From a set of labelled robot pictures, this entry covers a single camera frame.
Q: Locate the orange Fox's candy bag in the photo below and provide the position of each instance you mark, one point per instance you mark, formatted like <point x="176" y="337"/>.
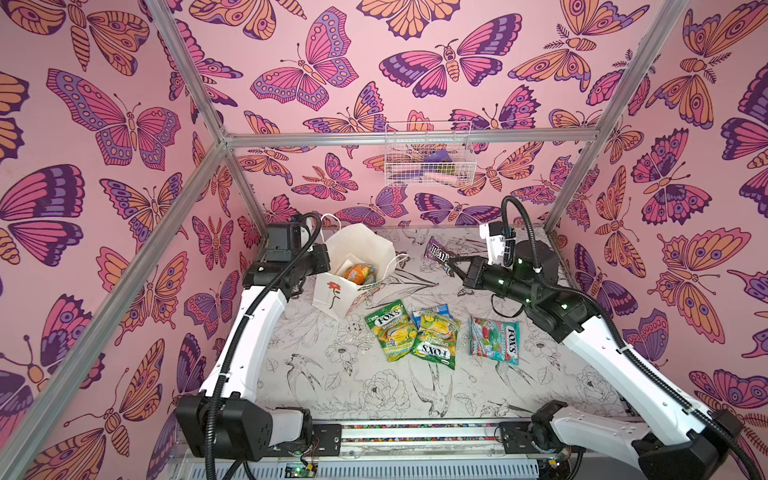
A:
<point x="360" y="274"/>

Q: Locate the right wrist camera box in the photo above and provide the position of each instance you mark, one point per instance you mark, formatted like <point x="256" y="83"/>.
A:
<point x="500" y="243"/>

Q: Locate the purple snack bar wrapper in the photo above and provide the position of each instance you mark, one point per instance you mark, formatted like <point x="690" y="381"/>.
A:
<point x="439" y="255"/>

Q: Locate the teal Fox's fruits bag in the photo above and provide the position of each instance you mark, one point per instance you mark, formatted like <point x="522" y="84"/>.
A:
<point x="495" y="340"/>

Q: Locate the green Fox's spring tea bag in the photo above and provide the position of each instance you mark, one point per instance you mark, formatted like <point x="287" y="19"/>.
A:
<point x="394" y="330"/>

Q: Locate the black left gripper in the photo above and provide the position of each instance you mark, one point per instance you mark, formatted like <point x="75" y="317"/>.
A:
<point x="317" y="254"/>

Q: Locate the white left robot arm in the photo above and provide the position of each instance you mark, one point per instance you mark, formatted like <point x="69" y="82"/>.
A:
<point x="223" y="420"/>

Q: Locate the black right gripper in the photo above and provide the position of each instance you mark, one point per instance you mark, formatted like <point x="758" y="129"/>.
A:
<point x="475" y="273"/>

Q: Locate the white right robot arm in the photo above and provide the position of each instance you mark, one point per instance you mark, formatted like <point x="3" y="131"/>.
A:
<point x="675" y="436"/>

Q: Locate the white paper bag with flower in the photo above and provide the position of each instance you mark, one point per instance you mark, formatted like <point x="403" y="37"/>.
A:
<point x="360" y="261"/>

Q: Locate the white wire basket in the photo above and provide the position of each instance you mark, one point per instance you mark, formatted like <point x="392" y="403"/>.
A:
<point x="421" y="153"/>

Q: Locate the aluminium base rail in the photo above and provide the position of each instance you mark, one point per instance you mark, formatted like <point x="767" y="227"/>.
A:
<point x="445" y="449"/>

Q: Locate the blue snack packet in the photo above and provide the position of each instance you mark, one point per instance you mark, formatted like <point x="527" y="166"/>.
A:
<point x="418" y="313"/>

